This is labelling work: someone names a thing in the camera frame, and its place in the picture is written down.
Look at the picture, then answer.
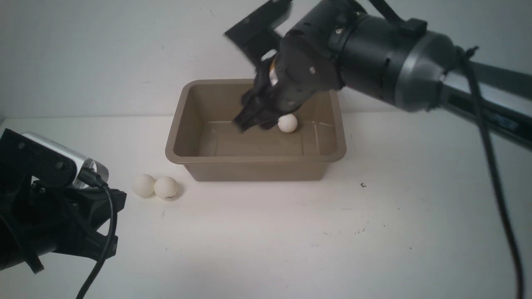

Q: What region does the tan plastic bin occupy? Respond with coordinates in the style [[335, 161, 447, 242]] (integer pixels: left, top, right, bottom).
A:
[[165, 79, 347, 182]]

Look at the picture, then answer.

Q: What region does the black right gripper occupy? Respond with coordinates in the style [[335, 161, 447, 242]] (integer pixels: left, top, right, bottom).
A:
[[232, 8, 345, 132]]

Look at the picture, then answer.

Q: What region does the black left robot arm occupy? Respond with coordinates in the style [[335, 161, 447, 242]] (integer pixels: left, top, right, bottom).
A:
[[0, 127, 127, 274]]

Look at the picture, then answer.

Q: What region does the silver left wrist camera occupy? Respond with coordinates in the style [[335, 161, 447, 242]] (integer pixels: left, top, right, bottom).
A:
[[0, 129, 109, 189]]

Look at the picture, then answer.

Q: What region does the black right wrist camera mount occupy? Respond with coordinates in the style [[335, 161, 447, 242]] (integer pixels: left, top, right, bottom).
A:
[[224, 0, 292, 67]]

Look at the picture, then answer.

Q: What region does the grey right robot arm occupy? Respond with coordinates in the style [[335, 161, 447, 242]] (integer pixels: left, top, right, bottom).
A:
[[242, 0, 531, 148]]

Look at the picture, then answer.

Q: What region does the marked white table-tennis ball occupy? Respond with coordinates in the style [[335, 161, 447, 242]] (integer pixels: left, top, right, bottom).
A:
[[154, 176, 179, 199]]

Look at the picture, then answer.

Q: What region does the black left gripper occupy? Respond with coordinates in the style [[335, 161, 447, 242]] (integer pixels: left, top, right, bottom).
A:
[[29, 180, 111, 260]]

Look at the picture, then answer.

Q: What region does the black left camera cable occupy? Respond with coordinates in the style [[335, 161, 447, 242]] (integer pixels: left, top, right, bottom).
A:
[[75, 168, 118, 299]]

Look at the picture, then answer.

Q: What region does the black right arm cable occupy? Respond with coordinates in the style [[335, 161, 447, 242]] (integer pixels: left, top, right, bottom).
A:
[[368, 0, 525, 299]]

